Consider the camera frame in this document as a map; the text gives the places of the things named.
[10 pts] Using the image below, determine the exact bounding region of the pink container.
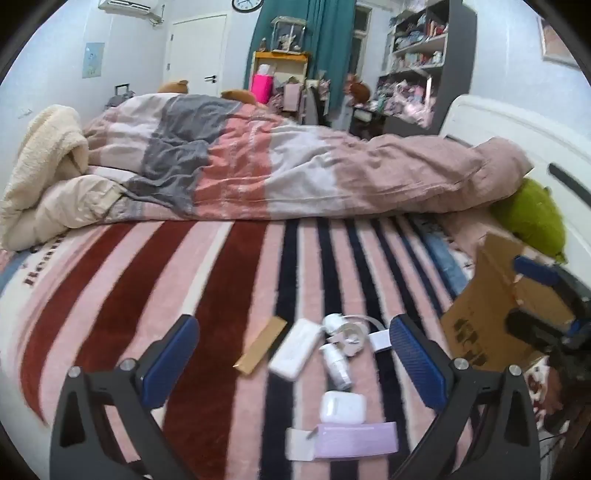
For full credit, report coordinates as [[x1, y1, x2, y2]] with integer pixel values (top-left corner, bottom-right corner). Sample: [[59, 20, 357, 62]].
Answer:
[[252, 73, 276, 104]]

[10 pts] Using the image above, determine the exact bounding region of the pink and grey duvet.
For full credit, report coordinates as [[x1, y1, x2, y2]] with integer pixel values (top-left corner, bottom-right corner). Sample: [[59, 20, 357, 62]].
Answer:
[[0, 92, 534, 252]]

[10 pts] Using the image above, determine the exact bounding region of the brown cardboard box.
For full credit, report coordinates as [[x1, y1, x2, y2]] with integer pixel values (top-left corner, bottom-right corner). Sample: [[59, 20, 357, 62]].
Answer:
[[438, 231, 578, 372]]

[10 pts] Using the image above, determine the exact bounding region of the white headboard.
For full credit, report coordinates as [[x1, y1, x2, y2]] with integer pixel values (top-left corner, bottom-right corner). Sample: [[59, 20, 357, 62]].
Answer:
[[438, 95, 591, 287]]

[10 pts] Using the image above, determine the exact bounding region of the yellow wooden shelf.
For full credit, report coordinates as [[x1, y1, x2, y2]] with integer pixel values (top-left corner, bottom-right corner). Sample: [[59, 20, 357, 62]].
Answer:
[[252, 51, 310, 107]]

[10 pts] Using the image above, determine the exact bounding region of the grey suitcase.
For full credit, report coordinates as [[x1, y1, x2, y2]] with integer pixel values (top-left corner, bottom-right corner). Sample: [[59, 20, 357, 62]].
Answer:
[[105, 84, 136, 109]]

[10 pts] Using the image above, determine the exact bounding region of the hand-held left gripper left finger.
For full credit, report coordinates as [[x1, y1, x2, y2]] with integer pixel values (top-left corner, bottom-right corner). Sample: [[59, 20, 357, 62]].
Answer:
[[50, 315, 200, 480]]

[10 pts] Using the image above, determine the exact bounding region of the cream fleece blanket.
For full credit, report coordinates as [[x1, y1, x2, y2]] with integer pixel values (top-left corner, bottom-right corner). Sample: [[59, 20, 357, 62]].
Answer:
[[0, 104, 90, 232]]

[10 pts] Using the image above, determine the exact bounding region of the white card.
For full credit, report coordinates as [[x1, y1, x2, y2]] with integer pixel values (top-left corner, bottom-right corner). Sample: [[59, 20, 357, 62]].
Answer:
[[285, 427, 319, 461]]

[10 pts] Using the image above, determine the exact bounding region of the pile of shelf toys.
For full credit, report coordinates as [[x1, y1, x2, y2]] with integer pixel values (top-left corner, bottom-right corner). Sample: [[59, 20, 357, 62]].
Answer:
[[376, 9, 448, 125]]

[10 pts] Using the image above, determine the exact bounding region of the white tape roll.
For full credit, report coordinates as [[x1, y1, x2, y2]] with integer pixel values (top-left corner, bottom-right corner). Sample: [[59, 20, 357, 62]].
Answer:
[[322, 313, 370, 356]]

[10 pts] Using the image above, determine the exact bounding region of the pale wall poster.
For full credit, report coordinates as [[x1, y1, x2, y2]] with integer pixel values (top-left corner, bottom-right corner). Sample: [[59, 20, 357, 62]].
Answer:
[[82, 41, 105, 79]]

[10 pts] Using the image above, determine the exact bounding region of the white door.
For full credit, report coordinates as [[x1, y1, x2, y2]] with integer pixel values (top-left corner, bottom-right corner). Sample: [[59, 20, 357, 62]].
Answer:
[[164, 14, 229, 97]]

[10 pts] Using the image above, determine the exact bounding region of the framed wall picture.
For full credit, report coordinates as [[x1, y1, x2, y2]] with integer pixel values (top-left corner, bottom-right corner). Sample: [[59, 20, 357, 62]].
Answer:
[[538, 16, 583, 70]]

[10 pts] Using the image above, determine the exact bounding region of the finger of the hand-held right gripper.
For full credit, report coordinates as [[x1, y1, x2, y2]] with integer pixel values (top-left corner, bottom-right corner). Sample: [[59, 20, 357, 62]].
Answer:
[[513, 255, 563, 291], [506, 308, 581, 345]]

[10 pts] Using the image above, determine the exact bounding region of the glass display case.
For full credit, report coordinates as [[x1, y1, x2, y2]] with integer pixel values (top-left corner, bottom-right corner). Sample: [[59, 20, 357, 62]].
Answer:
[[270, 16, 308, 54]]

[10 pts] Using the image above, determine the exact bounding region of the teal curtain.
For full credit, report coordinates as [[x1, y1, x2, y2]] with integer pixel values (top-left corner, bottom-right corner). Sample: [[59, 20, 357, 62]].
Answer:
[[242, 0, 356, 125]]

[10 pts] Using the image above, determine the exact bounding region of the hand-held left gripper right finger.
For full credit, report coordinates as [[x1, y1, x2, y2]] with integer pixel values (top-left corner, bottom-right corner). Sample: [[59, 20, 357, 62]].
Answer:
[[390, 315, 541, 480]]

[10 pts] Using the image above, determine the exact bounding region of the striped pink blanket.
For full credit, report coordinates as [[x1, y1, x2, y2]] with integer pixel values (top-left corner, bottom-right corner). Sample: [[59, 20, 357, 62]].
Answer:
[[0, 215, 490, 480]]

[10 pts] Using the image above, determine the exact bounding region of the white air conditioner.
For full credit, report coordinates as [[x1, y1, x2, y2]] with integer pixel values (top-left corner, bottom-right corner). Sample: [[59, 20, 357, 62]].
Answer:
[[98, 0, 166, 21]]

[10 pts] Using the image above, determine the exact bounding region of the flat purple box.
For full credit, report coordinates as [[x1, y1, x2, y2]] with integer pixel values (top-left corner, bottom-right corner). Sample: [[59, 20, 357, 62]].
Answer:
[[314, 421, 400, 460]]

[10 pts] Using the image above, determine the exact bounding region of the green plush toy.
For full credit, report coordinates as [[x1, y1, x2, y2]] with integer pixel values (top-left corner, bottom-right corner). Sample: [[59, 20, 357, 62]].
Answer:
[[489, 178, 568, 264]]

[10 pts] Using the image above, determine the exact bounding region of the small white bottle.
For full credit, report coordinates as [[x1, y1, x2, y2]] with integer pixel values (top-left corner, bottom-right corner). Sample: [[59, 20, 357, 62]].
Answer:
[[320, 344, 354, 391]]

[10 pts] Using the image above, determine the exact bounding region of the white earbud case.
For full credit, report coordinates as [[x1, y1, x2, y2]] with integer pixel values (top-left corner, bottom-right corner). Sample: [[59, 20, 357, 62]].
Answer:
[[321, 391, 363, 425]]

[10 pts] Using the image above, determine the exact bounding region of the grey bookshelf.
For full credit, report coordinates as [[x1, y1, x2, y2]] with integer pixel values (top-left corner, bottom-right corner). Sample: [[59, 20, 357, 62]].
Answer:
[[374, 0, 476, 137]]

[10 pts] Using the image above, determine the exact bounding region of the white adapter hub with cable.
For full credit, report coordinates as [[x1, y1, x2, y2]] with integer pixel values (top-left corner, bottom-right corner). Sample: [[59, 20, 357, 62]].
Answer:
[[269, 318, 324, 380]]

